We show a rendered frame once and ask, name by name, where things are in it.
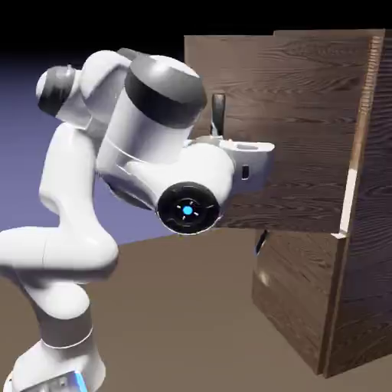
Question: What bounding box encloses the dark metal door handle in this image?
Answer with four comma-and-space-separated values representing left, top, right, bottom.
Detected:
253, 229, 272, 287
211, 93, 227, 137

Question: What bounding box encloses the dark wood cabinet door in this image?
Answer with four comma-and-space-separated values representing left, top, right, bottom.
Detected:
251, 229, 349, 376
183, 28, 386, 234

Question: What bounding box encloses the dark wood cabinet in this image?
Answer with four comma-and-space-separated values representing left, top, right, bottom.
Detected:
250, 28, 392, 380

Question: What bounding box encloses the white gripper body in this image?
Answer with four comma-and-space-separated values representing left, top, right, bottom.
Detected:
187, 135, 276, 156

